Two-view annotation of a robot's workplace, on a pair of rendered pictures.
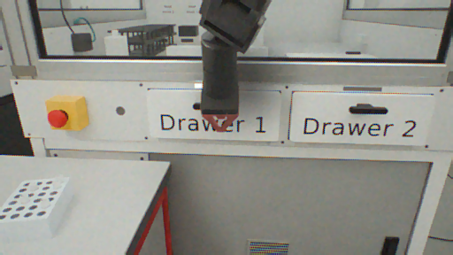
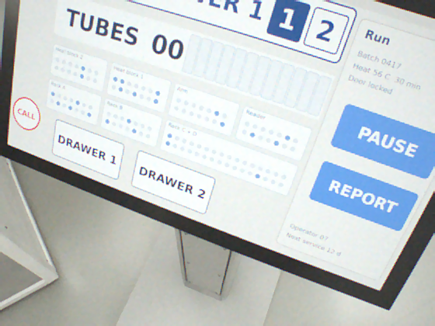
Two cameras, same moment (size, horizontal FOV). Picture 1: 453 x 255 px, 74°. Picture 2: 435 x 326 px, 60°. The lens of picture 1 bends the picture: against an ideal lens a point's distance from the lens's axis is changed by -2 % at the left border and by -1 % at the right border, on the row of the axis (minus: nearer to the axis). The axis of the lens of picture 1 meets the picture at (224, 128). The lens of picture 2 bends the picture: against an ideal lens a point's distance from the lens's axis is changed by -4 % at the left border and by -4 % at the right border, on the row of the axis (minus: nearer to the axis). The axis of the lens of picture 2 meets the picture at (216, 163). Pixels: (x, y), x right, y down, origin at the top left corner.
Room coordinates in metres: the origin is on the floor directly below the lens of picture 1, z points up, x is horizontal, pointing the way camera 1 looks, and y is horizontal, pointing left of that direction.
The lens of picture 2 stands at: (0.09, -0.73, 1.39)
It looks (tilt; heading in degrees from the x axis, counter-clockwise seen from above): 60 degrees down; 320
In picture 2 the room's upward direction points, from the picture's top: 5 degrees clockwise
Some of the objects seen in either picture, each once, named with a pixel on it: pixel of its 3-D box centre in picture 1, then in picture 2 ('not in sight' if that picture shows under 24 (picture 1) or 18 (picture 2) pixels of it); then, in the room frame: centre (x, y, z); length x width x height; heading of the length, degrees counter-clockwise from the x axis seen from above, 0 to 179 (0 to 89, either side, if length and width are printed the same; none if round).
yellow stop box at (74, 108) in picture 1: (66, 112); not in sight; (0.65, 0.35, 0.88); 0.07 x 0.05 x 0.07; 86
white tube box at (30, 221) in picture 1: (36, 206); not in sight; (0.43, 0.32, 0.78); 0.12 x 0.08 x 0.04; 10
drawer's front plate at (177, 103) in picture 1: (212, 115); not in sight; (0.64, 0.02, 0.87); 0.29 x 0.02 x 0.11; 86
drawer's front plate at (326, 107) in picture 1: (358, 119); not in sight; (0.61, -0.29, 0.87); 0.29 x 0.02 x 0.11; 86
